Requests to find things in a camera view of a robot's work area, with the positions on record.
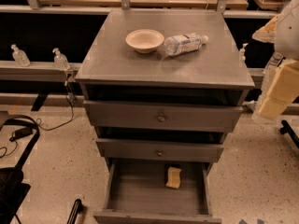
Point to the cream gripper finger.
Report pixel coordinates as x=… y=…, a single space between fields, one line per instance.
x=267 y=33
x=283 y=91

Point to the yellow sponge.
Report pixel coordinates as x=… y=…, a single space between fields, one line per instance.
x=173 y=178

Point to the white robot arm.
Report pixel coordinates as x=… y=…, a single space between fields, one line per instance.
x=283 y=32

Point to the grey three-drawer cabinet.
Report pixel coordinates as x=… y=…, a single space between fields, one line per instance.
x=213 y=75

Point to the brass top drawer knob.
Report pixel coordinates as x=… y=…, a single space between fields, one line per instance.
x=161 y=118

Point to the brass drawer knob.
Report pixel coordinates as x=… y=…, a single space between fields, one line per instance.
x=160 y=153
x=161 y=118

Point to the brass middle drawer knob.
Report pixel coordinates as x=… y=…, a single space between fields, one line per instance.
x=160 y=153

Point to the grey open bottom drawer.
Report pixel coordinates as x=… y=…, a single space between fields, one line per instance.
x=137 y=194

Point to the grey middle drawer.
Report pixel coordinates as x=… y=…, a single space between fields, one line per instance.
x=147 y=150

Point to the grey top drawer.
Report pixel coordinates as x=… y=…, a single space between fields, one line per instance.
x=199 y=118

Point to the black tube bottom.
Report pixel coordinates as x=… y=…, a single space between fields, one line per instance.
x=76 y=209

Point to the right sanitizer pump bottle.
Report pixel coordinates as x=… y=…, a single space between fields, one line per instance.
x=242 y=51

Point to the sanitizer pump bottle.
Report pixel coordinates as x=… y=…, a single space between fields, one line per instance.
x=242 y=51
x=60 y=60

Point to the grey box on floor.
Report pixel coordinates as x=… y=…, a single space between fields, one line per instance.
x=250 y=105

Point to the black stand leg right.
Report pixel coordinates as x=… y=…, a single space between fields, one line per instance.
x=286 y=128

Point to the clear plastic water bottle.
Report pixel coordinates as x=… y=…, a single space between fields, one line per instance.
x=179 y=44

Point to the white paper bowl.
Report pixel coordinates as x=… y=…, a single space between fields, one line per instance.
x=144 y=41

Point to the far left sanitizer bottle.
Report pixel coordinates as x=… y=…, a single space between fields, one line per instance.
x=19 y=56

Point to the black power adapter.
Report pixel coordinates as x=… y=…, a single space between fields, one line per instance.
x=23 y=132

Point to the black chair left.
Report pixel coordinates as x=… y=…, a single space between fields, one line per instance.
x=12 y=189

